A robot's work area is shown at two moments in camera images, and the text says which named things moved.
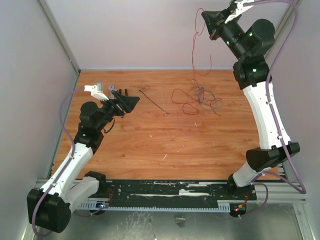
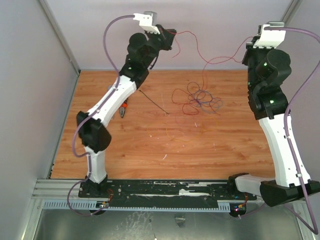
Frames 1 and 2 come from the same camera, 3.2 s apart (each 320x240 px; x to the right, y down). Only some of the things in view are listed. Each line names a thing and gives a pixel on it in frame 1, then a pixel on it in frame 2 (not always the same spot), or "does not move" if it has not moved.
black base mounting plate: x=171 y=190 does not move
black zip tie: x=153 y=101 does not move
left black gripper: x=123 y=104 → x=166 y=37
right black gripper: x=219 y=25 → x=250 y=51
